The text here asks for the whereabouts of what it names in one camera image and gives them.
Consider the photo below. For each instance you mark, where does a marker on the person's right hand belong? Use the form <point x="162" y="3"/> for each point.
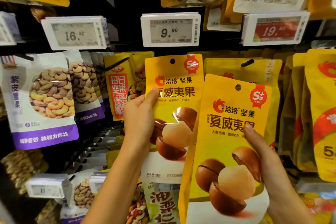
<point x="265" y="163"/>

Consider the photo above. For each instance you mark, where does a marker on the person's left hand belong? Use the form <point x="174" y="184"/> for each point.
<point x="137" y="121"/>

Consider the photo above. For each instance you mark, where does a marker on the person's left thumb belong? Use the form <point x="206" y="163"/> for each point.
<point x="151" y="98"/>

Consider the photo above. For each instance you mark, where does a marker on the person's right thumb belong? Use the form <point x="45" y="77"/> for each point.
<point x="251" y="134"/>

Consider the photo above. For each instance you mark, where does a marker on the yellow macadamia nut packet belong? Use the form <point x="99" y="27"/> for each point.
<point x="174" y="92"/>
<point x="225" y="132"/>

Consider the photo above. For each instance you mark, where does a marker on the person's left forearm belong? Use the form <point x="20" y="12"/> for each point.
<point x="118" y="187"/>

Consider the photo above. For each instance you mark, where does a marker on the person's right forearm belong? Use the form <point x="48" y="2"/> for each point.
<point x="288" y="210"/>

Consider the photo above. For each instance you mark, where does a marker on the yellow red mixed nut packet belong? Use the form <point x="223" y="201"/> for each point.
<point x="118" y="92"/>

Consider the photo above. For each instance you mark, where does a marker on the row of yellow pouches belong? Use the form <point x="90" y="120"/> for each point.
<point x="294" y="116"/>

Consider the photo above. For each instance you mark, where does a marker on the black display hook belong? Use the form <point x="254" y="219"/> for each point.
<point x="247" y="63"/>
<point x="116" y="64"/>
<point x="25" y="57"/>

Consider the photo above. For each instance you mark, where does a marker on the row of hanging yellow bags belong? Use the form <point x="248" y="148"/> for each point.
<point x="262" y="74"/>

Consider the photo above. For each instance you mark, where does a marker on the row of hanging cashew bags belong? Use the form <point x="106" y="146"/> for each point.
<point x="88" y="87"/>

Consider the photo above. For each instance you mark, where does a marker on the white electronic price tag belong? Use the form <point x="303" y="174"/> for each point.
<point x="74" y="33"/>
<point x="170" y="30"/>
<point x="7" y="29"/>

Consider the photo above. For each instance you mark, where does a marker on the yellow packet with red band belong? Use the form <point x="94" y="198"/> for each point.
<point x="324" y="116"/>

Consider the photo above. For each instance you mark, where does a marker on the white green chestnut packet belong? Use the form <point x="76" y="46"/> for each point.
<point x="162" y="205"/>

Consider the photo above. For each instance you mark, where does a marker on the red electronic price tag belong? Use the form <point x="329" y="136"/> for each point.
<point x="275" y="29"/>

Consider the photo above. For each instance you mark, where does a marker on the clear mixed nut packet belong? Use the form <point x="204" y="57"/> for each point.
<point x="136" y="208"/>

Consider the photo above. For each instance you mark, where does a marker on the white purple cashew packet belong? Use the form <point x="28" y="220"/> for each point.
<point x="39" y="100"/>

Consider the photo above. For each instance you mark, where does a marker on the small cashew packet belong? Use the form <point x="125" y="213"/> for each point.
<point x="81" y="197"/>

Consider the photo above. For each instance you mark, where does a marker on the small white price tag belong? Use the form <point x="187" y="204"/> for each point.
<point x="47" y="186"/>

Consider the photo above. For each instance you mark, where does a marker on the clear bag of nuts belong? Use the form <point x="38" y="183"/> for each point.
<point x="21" y="166"/>

